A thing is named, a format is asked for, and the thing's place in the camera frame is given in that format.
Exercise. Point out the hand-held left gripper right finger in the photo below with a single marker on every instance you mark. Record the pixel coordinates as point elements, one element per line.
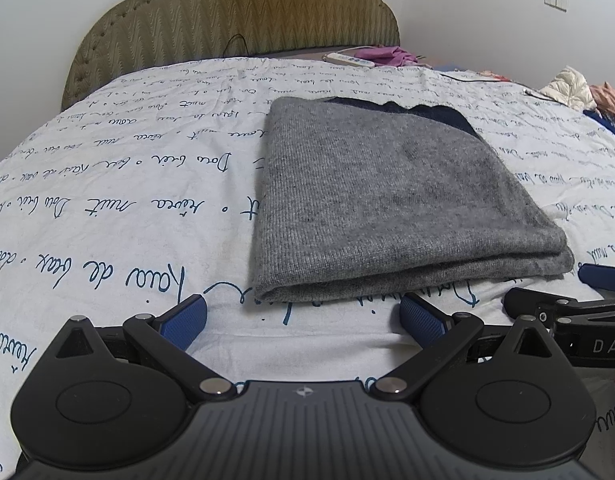
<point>421,322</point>

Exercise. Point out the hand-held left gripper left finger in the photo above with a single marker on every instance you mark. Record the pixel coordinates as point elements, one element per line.
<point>183,321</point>

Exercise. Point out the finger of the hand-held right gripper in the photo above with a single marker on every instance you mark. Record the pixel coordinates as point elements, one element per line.
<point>525,302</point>
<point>600,276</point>

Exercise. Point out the grey sweater with navy sleeves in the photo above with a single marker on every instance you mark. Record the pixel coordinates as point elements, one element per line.
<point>387,190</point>

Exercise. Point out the blue clothes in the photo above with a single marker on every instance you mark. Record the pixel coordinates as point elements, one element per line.
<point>610,127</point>

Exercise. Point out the white script-printed bed sheet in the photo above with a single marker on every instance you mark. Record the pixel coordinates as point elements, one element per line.
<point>112,185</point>

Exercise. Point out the pink cloth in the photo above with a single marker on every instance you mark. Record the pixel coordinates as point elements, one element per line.
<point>610,100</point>

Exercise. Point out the cream puffer jacket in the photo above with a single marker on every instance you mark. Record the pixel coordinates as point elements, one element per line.
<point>570,87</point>

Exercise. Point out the floral cloth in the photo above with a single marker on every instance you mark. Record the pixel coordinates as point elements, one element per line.
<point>495,76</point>

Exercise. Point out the purple cloth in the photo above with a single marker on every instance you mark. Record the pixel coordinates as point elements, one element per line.
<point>385,55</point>

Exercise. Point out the white power strip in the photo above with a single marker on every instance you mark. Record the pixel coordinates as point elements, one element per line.
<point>347,60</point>

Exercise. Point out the olive padded headboard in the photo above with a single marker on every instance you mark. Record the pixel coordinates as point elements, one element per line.
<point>212,10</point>

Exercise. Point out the white wall switch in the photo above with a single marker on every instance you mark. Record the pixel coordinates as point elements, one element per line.
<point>556,1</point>

